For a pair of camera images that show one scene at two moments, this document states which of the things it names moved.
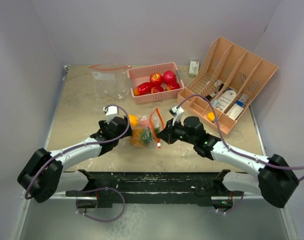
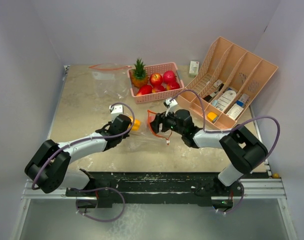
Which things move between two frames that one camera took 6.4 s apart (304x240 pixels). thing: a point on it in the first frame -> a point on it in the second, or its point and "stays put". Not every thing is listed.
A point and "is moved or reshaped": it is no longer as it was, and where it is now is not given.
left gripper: x=126 y=131 stays put
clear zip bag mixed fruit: x=145 y=128 is moved or reshaped
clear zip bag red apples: x=111 y=81 stays put
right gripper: x=167 y=134 -> x=161 y=118
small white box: x=194 y=68 stays put
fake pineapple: x=140 y=136 -> x=139 y=77
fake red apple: x=169 y=77 stays put
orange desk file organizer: x=225 y=83 stays put
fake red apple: x=156 y=79 stays put
